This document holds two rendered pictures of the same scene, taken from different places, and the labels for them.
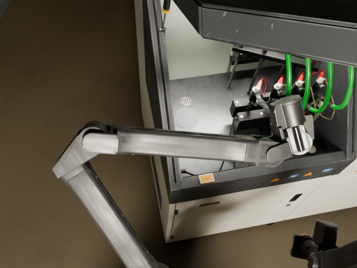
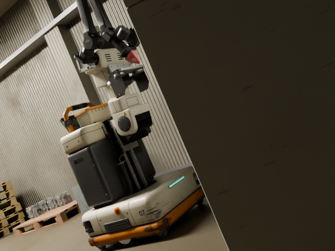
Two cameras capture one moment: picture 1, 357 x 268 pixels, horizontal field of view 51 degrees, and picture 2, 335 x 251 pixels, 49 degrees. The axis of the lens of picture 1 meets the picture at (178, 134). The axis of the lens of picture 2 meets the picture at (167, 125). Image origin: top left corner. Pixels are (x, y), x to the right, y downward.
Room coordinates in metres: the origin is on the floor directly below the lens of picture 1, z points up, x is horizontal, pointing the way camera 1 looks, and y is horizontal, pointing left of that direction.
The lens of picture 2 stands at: (1.31, -2.23, 0.62)
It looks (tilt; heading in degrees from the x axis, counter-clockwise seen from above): 0 degrees down; 119
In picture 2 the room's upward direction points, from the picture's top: 23 degrees counter-clockwise
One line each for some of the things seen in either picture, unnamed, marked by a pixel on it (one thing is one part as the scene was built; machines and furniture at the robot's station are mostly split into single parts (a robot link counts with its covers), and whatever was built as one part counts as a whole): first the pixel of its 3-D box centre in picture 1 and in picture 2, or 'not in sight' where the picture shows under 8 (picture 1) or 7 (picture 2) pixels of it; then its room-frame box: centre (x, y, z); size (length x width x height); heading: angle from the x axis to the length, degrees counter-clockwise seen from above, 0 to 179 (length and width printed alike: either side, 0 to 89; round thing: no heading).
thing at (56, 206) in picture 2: not in sight; (53, 209); (-2.85, 1.32, 0.15); 1.06 x 0.74 x 0.30; 174
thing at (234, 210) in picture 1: (238, 212); not in sight; (0.53, -0.33, 0.44); 0.65 x 0.02 x 0.68; 107
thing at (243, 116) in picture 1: (273, 113); not in sight; (0.81, -0.37, 0.91); 0.34 x 0.10 x 0.15; 107
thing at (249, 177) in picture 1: (260, 176); not in sight; (0.55, -0.32, 0.87); 0.62 x 0.04 x 0.16; 107
